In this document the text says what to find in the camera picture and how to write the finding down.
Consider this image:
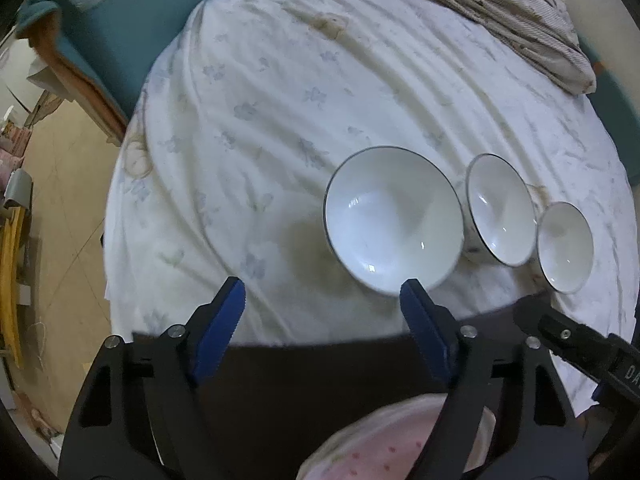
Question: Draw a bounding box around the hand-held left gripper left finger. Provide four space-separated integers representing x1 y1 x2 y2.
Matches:
59 276 246 480

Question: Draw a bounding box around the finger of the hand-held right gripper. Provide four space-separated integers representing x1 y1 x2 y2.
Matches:
513 294 618 376

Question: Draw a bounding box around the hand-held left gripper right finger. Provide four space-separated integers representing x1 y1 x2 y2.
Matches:
400 278 588 480

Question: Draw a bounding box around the white bowl with leaf print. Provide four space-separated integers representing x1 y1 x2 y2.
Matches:
465 153 538 267
322 146 465 297
536 201 595 294

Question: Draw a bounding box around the pink strawberry plate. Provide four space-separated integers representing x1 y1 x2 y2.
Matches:
299 407 451 480
370 393 497 476

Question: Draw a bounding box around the black leather mat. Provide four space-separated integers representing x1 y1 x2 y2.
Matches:
131 287 576 480

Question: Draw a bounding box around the teal bed guard panel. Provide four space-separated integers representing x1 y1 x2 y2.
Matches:
580 45 640 186
15 0 241 133

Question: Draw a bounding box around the grey container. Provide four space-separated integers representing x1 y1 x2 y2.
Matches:
2 169 34 209

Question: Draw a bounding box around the pink patterned box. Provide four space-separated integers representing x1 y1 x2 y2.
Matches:
0 120 24 181

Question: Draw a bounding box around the beige printed duvet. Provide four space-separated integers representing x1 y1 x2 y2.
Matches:
295 0 597 95

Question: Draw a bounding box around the yellow wooden frame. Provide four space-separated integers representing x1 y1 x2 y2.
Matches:
0 205 26 368

